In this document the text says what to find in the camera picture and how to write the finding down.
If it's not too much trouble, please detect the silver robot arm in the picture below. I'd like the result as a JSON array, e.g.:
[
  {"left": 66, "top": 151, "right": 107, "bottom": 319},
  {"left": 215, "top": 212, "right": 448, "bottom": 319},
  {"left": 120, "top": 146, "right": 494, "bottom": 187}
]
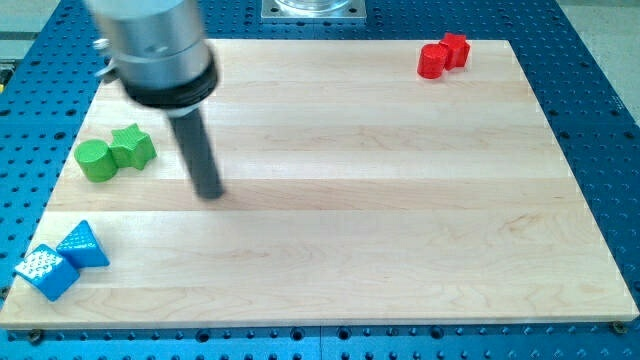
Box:
[{"left": 85, "top": 0, "right": 218, "bottom": 117}]

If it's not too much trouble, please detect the wooden board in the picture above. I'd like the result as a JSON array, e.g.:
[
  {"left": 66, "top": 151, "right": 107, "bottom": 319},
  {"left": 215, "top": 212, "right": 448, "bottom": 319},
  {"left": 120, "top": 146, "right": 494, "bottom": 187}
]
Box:
[{"left": 1, "top": 40, "right": 638, "bottom": 329}]

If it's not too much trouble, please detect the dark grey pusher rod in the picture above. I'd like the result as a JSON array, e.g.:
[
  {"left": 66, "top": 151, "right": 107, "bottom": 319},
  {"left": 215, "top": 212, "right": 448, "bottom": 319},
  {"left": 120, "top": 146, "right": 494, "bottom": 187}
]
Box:
[{"left": 168, "top": 108, "right": 224, "bottom": 200}]

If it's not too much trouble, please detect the red cylinder block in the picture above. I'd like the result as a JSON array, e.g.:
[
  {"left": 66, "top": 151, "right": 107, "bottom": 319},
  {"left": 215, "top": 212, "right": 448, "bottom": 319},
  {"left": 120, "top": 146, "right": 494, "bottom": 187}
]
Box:
[{"left": 417, "top": 44, "right": 448, "bottom": 79}]

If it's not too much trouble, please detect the red star block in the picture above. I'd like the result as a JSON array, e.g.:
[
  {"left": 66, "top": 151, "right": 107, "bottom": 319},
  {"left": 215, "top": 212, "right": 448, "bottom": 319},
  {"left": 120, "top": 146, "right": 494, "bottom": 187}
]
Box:
[{"left": 439, "top": 32, "right": 471, "bottom": 71}]

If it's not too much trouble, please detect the green star block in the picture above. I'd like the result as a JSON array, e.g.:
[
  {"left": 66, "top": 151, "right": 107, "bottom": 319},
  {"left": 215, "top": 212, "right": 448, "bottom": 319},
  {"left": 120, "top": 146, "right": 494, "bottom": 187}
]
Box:
[{"left": 109, "top": 124, "right": 157, "bottom": 170}]

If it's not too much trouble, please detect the green cylinder block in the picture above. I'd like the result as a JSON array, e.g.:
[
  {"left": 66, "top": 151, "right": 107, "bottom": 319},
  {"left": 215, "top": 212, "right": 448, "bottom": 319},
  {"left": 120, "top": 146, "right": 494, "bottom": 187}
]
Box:
[{"left": 74, "top": 139, "right": 118, "bottom": 183}]

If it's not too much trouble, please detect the blue triangle block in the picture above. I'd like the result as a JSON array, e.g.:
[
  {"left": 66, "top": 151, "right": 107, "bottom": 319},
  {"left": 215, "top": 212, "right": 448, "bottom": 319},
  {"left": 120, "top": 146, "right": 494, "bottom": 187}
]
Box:
[{"left": 56, "top": 220, "right": 110, "bottom": 269}]

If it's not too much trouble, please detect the blue cube block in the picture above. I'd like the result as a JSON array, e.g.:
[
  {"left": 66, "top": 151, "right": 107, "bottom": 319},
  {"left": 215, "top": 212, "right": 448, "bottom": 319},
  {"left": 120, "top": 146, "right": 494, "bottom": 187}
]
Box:
[{"left": 15, "top": 244, "right": 80, "bottom": 301}]

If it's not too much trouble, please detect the blue perforated table plate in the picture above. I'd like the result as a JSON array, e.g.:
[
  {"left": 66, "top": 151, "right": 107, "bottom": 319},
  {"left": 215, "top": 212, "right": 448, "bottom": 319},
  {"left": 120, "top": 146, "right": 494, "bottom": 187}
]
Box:
[{"left": 1, "top": 0, "right": 639, "bottom": 359}]

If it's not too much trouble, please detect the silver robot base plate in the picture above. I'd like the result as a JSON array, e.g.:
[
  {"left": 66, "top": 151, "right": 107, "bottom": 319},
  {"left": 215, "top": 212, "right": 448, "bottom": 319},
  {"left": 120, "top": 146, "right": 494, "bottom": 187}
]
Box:
[{"left": 261, "top": 0, "right": 367, "bottom": 20}]

